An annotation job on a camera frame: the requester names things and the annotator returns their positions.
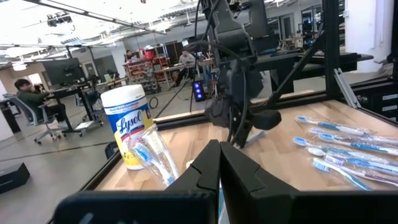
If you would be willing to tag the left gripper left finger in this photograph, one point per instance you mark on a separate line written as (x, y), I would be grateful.
(186, 199)

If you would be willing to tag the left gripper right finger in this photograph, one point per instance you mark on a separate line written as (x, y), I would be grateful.
(264, 199)

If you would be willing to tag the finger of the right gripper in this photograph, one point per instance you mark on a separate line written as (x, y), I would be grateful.
(267, 119)
(219, 113)

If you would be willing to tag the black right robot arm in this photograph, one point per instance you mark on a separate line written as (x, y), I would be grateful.
(230, 34)

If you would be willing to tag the computer tower with LEDs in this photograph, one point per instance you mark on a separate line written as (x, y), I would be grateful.
(199, 91)

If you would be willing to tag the person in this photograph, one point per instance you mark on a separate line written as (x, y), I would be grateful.
(31, 99)
(129, 56)
(187, 60)

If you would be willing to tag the red parts shelf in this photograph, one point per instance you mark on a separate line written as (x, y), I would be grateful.
(141, 70)

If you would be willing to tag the Lysol wipes canister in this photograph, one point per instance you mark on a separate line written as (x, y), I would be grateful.
(127, 121)

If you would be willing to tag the pile of blue toothbrushes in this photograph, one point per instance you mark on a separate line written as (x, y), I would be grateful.
(373, 139)

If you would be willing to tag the black drawer cabinet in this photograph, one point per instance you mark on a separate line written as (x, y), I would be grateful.
(379, 107)

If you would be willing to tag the white building pillar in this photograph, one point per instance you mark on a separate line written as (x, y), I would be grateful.
(119, 59)
(367, 34)

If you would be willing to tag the black office desk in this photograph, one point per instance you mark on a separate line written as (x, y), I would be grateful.
(66, 91)

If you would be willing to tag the black computer monitor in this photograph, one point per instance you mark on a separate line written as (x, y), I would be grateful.
(63, 71)

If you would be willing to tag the black flat box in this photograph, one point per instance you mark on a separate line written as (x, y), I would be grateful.
(14, 177)

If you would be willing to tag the grey office chair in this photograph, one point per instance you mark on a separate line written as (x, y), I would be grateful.
(21, 109)

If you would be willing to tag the silver frame corner brace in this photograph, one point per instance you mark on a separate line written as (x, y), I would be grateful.
(346, 88)

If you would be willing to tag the black metal rig frame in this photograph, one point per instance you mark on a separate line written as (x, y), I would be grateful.
(331, 46)

